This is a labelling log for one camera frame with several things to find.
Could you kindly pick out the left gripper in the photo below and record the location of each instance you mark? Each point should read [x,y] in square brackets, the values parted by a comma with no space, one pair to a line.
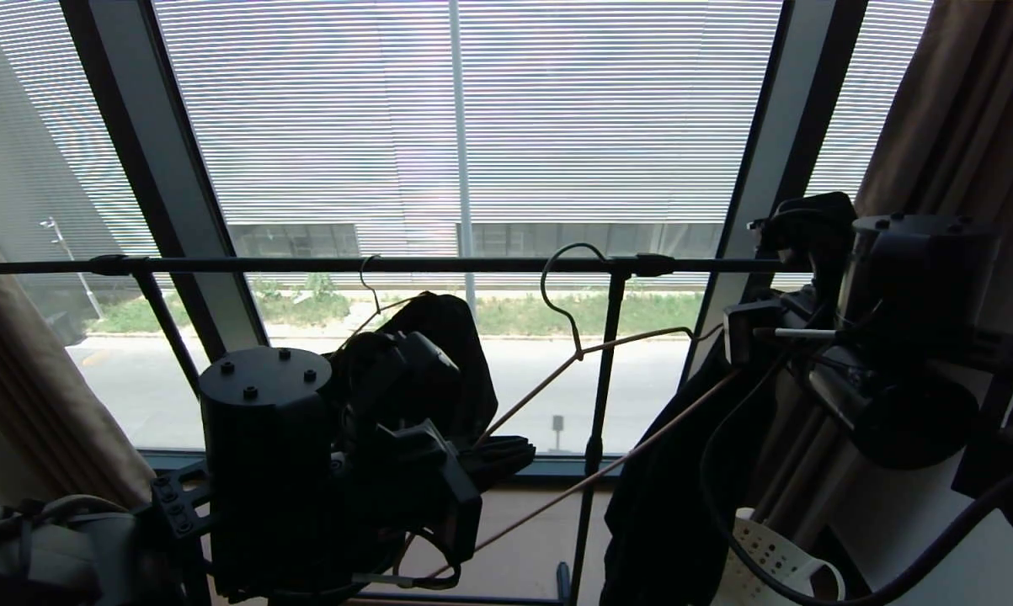
[426,497]

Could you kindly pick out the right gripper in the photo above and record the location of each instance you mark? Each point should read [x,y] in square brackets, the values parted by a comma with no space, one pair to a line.
[763,328]

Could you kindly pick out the black garment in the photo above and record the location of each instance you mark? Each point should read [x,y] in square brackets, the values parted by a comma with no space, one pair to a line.
[447,362]
[666,505]

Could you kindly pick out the pink clothes hanger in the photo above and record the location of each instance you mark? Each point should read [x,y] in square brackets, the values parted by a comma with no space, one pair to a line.
[371,290]
[578,349]

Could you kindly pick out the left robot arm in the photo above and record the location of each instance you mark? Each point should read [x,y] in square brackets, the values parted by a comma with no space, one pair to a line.
[262,471]

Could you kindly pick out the white laundry basket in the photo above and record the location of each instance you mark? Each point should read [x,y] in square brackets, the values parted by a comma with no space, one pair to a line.
[767,560]

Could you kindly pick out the black clothes rack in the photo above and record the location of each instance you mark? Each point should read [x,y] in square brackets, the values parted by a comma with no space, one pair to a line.
[304,264]

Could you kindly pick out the window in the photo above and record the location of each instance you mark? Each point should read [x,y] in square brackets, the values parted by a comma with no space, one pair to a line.
[767,126]

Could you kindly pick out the brown curtain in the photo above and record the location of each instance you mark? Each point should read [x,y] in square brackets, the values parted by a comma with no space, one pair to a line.
[26,379]
[952,101]

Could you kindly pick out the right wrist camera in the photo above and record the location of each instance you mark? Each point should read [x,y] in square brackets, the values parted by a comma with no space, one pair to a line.
[805,227]

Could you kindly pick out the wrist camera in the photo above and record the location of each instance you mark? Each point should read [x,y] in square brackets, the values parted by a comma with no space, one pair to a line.
[805,227]
[405,370]

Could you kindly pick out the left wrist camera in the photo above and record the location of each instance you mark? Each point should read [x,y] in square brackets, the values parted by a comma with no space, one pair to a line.
[405,370]

